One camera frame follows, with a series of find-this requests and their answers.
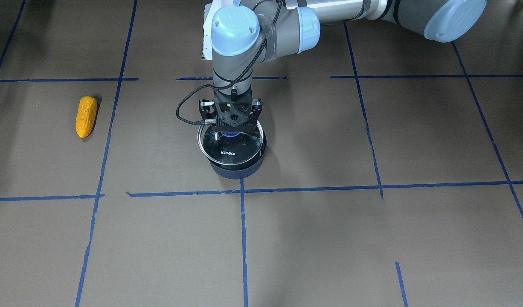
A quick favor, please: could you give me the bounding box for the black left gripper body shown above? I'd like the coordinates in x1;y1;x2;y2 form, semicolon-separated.
199;99;263;127

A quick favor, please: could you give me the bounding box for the glass pot lid blue knob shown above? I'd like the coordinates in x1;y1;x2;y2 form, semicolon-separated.
197;121;265;166

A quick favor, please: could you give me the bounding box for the yellow toy corn cob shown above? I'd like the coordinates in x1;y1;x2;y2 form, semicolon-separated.
76;96;98;139

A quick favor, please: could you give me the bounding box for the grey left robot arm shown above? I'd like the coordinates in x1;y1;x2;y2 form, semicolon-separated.
196;0;487;132

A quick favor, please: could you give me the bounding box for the dark blue saucepan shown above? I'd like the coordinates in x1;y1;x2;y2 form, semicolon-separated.
208;134;267;180

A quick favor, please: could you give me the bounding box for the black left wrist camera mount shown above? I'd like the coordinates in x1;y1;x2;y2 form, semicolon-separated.
200;101;260;133

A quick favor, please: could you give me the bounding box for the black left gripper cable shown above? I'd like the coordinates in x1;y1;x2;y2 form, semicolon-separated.
176;0;284;126

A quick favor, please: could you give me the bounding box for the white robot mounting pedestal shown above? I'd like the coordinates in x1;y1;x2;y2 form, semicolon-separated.
202;3;214;61

